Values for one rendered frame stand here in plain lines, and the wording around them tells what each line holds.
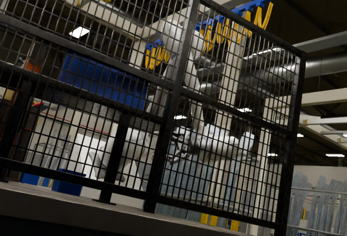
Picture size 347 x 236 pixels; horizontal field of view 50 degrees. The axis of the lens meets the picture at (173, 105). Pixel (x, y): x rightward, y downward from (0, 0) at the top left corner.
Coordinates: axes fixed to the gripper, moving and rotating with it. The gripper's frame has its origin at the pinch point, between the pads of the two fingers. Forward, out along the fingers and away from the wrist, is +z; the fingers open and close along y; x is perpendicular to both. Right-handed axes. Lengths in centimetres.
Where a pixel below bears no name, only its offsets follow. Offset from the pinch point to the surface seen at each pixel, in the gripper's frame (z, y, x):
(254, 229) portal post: -328, -248, 492
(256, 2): -157, -261, 37
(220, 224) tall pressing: -178, -159, 326
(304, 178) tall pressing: -504, -376, 492
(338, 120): -522, -407, 331
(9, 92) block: 60, -14, -12
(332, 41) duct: -530, -558, 222
